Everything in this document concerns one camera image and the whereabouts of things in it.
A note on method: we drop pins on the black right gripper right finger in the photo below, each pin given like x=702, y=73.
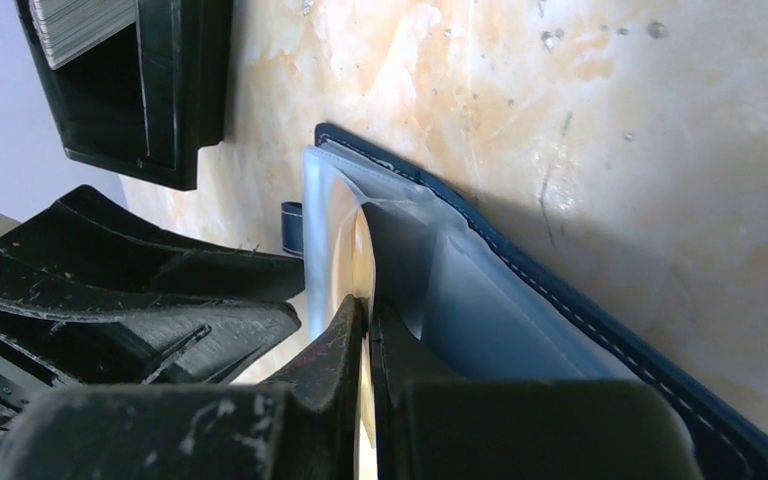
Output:
x=432, y=423

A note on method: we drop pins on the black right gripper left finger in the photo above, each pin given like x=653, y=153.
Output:
x=299, y=423

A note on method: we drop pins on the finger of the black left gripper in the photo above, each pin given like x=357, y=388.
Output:
x=86, y=259

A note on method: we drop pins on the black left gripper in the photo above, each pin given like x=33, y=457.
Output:
x=71, y=335

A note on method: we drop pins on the blue leather card holder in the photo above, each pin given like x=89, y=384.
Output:
x=482, y=304

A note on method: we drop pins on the black plastic card box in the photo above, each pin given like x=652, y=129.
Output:
x=144, y=102

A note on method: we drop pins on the yellow credit card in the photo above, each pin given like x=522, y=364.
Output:
x=353, y=272

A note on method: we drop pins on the grey credit card stack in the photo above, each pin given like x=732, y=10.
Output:
x=70, y=28

